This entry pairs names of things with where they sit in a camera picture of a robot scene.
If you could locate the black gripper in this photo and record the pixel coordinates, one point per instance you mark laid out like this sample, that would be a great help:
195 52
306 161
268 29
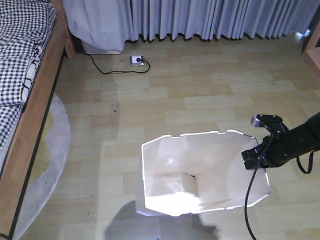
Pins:
263 156

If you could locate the white paper trash bin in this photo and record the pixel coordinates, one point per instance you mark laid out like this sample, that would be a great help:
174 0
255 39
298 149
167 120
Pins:
197 172

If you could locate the wooden drawer cabinet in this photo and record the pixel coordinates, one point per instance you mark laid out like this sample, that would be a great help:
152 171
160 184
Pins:
311 53

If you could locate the light grey curtain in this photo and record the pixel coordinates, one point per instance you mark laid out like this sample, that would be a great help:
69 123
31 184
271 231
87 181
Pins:
103 26

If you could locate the round grey rug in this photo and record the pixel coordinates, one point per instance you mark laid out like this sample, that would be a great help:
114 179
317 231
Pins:
48 165

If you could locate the black white checkered bedding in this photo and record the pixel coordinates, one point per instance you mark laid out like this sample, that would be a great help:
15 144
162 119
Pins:
25 29

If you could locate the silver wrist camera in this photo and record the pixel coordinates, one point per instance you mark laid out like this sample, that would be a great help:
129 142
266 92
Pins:
260 120

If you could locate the wooden bed frame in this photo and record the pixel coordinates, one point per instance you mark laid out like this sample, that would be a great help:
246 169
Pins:
21 153

